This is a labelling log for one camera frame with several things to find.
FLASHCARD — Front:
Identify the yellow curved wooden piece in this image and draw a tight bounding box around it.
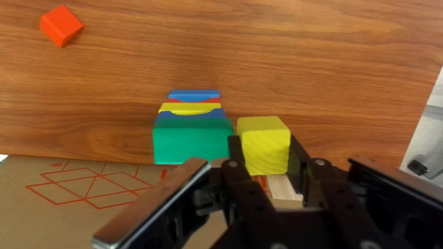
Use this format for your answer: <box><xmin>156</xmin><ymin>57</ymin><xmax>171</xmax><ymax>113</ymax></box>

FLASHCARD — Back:
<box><xmin>156</xmin><ymin>100</ymin><xmax>224</xmax><ymax>118</ymax></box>

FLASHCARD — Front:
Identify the green wooden block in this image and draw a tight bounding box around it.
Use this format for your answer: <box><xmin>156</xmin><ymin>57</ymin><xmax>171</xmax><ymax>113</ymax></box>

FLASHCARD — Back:
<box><xmin>151</xmin><ymin>116</ymin><xmax>235</xmax><ymax>166</ymax></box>

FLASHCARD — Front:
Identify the grey metal table leg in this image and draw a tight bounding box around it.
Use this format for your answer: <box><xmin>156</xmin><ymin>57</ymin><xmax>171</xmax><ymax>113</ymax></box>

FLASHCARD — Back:
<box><xmin>398</xmin><ymin>104</ymin><xmax>443</xmax><ymax>181</ymax></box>

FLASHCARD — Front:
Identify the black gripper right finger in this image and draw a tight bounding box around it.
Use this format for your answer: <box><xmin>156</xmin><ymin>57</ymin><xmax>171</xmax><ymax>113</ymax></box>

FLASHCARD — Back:
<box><xmin>286</xmin><ymin>135</ymin><xmax>385</xmax><ymax>249</ymax></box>

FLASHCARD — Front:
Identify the natural wooden block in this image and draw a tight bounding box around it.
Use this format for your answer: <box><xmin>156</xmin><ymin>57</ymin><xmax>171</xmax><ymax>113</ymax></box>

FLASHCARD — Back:
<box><xmin>265</xmin><ymin>173</ymin><xmax>304</xmax><ymax>212</ymax></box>

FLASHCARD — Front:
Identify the light blue wooden block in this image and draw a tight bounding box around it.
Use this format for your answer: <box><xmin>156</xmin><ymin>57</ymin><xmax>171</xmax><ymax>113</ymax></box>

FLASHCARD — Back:
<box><xmin>167</xmin><ymin>87</ymin><xmax>223</xmax><ymax>104</ymax></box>

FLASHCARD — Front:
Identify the red wooden piece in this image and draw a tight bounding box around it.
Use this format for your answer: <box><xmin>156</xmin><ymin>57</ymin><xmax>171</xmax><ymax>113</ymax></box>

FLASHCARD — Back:
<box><xmin>166</xmin><ymin>94</ymin><xmax>223</xmax><ymax>104</ymax></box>

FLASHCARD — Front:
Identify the yellow wooden block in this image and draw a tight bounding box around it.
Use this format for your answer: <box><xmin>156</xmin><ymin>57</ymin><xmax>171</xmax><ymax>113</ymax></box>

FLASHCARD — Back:
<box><xmin>235</xmin><ymin>115</ymin><xmax>293</xmax><ymax>177</ymax></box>

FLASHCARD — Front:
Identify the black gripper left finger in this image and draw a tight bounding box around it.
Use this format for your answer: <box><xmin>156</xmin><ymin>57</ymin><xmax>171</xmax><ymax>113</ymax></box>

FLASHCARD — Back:
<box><xmin>210</xmin><ymin>134</ymin><xmax>279</xmax><ymax>249</ymax></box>

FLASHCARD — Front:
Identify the cardboard sheet with orange print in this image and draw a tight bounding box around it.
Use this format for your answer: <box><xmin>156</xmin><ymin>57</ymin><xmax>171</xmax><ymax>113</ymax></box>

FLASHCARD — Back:
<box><xmin>0</xmin><ymin>153</ymin><xmax>228</xmax><ymax>249</ymax></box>

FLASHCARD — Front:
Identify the orange wooden block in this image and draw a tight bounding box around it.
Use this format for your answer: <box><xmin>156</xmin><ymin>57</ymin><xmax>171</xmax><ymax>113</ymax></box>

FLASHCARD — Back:
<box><xmin>37</xmin><ymin>4</ymin><xmax>86</xmax><ymax>50</ymax></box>

